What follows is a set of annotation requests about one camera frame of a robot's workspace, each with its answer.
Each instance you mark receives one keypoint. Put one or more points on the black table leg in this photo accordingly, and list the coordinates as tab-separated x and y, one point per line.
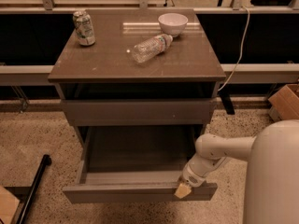
227	102

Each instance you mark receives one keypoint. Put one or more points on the grey three-drawer cabinet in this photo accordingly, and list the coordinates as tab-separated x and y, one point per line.
136	75

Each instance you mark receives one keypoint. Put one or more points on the grey drawer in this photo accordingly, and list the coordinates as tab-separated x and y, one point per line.
128	164
138	112

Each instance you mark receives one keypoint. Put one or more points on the white bowl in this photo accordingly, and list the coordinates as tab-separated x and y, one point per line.
172	23

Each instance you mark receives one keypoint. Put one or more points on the clear plastic water bottle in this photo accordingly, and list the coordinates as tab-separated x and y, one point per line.
151	47

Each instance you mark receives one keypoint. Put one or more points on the green white soda can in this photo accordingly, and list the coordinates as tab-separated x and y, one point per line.
84	28

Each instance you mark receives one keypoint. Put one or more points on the grey top drawer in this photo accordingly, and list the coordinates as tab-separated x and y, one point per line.
138	112

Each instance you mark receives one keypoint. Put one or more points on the wooden board corner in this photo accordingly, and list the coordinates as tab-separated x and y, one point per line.
8	206

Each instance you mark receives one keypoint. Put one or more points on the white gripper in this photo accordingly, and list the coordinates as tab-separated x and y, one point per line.
191	176

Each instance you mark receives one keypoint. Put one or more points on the cardboard box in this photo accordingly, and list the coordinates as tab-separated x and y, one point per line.
286	101

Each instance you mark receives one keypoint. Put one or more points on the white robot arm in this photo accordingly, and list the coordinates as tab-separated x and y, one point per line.
272	179

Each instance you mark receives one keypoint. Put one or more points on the black metal bar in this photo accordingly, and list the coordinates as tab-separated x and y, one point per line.
46	161

